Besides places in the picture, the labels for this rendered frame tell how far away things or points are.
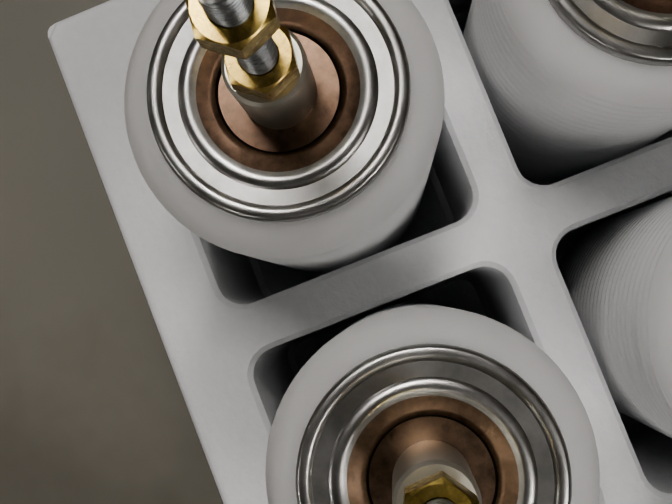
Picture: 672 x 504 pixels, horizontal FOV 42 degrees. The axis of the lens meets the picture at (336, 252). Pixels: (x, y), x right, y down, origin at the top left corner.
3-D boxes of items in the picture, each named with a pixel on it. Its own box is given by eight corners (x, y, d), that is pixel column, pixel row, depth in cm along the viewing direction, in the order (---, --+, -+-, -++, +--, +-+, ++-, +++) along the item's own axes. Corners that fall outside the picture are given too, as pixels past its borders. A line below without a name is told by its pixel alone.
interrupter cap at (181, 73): (275, 277, 25) (272, 277, 25) (99, 92, 26) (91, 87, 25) (465, 94, 25) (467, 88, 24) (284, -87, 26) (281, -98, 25)
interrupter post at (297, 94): (278, 151, 25) (261, 130, 22) (222, 93, 26) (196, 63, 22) (338, 94, 25) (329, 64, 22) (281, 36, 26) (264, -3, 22)
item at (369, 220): (323, 314, 43) (273, 328, 25) (190, 175, 44) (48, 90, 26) (465, 178, 43) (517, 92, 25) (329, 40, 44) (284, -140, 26)
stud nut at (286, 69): (258, 114, 22) (252, 107, 21) (212, 67, 22) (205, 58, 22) (314, 60, 22) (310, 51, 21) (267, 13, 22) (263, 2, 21)
